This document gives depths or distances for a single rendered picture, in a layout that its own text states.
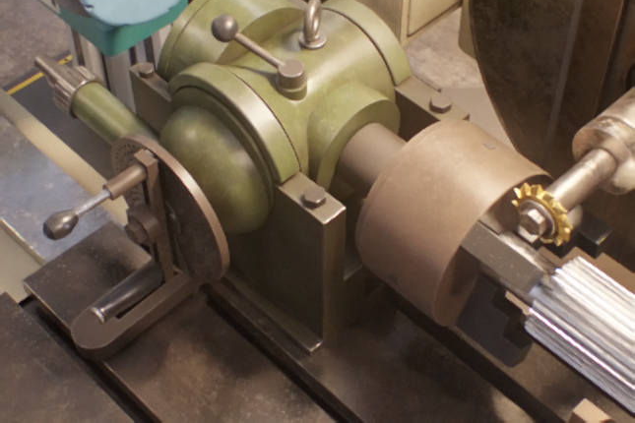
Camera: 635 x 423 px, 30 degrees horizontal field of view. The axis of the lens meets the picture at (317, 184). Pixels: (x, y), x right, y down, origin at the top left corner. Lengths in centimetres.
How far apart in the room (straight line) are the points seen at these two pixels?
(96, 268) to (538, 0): 61
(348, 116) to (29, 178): 82
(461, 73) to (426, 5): 162
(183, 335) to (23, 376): 19
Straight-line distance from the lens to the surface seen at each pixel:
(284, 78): 124
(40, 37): 332
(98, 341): 138
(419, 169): 116
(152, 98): 136
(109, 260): 148
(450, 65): 317
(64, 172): 195
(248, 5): 133
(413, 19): 153
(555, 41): 134
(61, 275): 148
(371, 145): 125
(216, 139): 124
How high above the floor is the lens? 216
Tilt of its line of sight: 49 degrees down
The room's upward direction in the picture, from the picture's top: straight up
